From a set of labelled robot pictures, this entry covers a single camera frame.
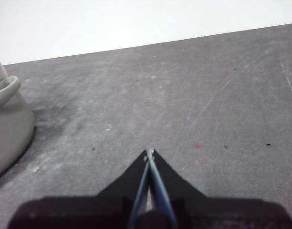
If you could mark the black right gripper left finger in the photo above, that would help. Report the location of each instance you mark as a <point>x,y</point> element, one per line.
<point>88,212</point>

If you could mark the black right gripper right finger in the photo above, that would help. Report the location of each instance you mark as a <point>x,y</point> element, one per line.
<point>219,212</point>

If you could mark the pale green electric cooking pot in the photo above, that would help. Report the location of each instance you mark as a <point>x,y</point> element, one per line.
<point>10,124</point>

